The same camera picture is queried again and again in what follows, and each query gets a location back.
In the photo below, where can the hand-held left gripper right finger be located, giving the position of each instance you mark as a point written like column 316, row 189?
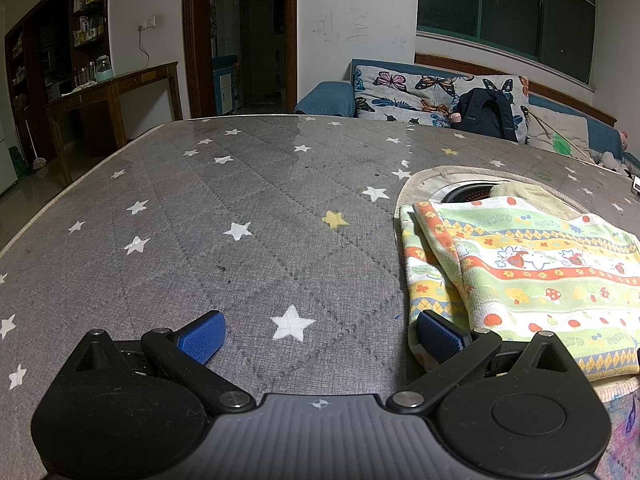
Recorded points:
column 440, row 337

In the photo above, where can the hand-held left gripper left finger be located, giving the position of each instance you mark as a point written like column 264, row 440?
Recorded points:
column 202, row 337

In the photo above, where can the striped mushroom print garment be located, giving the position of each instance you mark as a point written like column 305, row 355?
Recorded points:
column 540, row 270

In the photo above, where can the black round heater grille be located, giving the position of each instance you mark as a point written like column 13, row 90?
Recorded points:
column 470, row 192

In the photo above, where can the grey star print table cover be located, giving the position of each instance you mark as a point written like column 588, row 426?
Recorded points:
column 225, row 185

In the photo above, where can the beige cloth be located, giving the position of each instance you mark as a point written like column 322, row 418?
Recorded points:
column 530, row 200

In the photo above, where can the black backpack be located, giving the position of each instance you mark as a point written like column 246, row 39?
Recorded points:
column 485, row 115

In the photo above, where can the white broom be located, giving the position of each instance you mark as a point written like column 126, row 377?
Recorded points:
column 37, row 161

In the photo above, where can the beige cushion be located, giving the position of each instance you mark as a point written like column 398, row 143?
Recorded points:
column 565, row 127

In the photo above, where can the white plush toy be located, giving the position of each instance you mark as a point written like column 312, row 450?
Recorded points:
column 610, row 160

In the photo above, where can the butterfly print pillow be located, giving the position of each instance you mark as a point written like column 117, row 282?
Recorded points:
column 400, row 90

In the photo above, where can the blue cabinet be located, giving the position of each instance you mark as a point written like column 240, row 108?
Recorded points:
column 223, row 87

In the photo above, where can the blue sofa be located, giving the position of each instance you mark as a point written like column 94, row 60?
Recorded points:
column 325, row 97

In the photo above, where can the pink toy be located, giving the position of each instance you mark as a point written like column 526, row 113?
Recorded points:
column 623, row 139

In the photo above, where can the wooden desk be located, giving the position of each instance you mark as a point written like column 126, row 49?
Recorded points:
column 125, row 77

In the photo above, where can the glass jar with teal base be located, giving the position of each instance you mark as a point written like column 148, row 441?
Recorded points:
column 102, row 72

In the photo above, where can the wooden shelf unit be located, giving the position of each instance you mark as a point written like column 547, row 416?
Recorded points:
column 30, row 60

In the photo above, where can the green framed window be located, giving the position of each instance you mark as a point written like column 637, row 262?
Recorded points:
column 510, row 10

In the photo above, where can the wooden door frame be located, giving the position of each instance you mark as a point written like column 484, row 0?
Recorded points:
column 192, row 35

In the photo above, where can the white wall socket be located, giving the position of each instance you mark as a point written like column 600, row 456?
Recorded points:
column 146, row 23

